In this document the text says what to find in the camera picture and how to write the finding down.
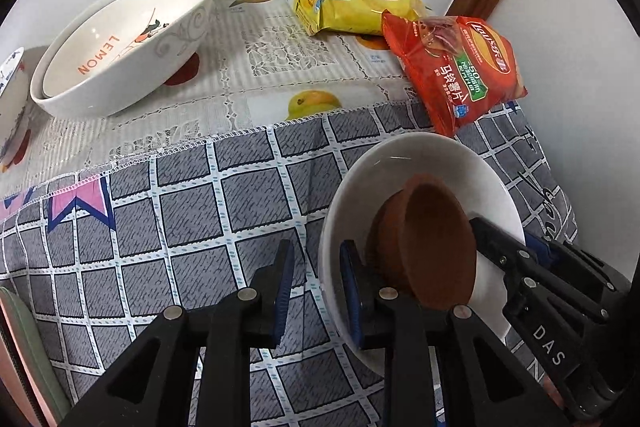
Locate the blue patterned white bowl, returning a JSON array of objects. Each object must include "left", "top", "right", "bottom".
[{"left": 0, "top": 47, "right": 32, "bottom": 165}]

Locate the pink square plate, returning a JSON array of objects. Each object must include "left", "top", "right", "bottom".
[{"left": 0, "top": 307, "right": 36, "bottom": 427}]

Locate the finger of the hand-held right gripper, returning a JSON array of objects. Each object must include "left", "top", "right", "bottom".
[
  {"left": 470, "top": 216, "right": 612, "bottom": 324},
  {"left": 524, "top": 234, "right": 632, "bottom": 304}
]

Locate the white bowl with orange print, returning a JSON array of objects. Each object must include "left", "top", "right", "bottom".
[{"left": 41, "top": 0, "right": 208, "bottom": 98}]

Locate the large white swirl bowl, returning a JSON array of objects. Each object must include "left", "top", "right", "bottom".
[{"left": 30, "top": 0, "right": 217, "bottom": 118}]

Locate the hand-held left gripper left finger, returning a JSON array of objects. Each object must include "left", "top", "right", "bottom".
[{"left": 60, "top": 239, "right": 296, "bottom": 427}]

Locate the green square plate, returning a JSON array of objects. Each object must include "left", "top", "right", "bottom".
[{"left": 0, "top": 286, "right": 71, "bottom": 423}]

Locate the grey checked cloth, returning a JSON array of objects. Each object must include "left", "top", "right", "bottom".
[{"left": 0, "top": 99, "right": 578, "bottom": 427}]

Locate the plain white bowl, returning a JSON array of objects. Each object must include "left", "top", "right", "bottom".
[{"left": 318, "top": 132, "right": 527, "bottom": 378}]

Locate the red chip bag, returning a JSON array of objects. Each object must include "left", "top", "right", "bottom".
[{"left": 381, "top": 11, "right": 529, "bottom": 138}]

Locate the yellow chip bag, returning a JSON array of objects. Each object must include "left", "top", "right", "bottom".
[{"left": 281, "top": 0, "right": 433, "bottom": 38}]

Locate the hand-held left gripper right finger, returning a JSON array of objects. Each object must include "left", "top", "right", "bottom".
[{"left": 340, "top": 241, "right": 571, "bottom": 427}]

